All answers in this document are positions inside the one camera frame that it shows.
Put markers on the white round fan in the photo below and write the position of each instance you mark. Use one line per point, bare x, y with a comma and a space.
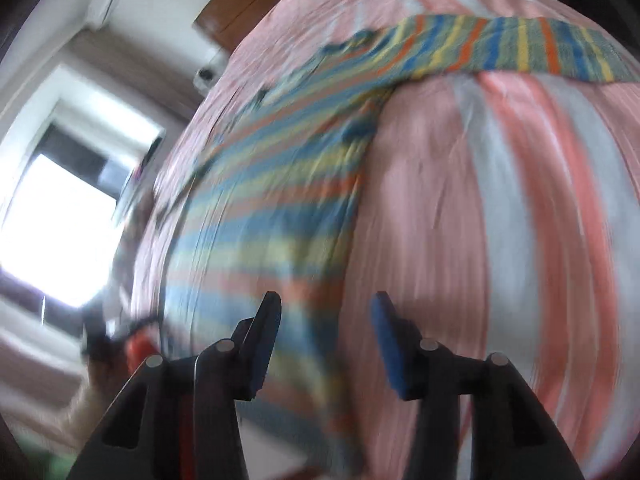
205, 76

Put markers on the bed with pink striped sheet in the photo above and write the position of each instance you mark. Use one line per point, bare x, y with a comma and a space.
500, 210

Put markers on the window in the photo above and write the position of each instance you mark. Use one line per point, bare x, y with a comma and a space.
55, 230

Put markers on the wooden headboard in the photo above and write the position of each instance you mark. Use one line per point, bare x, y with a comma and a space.
240, 10

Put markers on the multicolour striped knit garment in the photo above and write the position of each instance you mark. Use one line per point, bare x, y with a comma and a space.
280, 185

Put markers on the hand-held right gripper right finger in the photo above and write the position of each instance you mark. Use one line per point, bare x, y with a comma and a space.
390, 350

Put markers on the person's left forearm orange sleeve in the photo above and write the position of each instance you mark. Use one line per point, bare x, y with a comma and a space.
140, 350

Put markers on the brown curtain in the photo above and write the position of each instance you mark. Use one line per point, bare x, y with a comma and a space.
130, 67

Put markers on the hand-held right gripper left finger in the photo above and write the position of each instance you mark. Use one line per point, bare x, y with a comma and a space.
258, 362

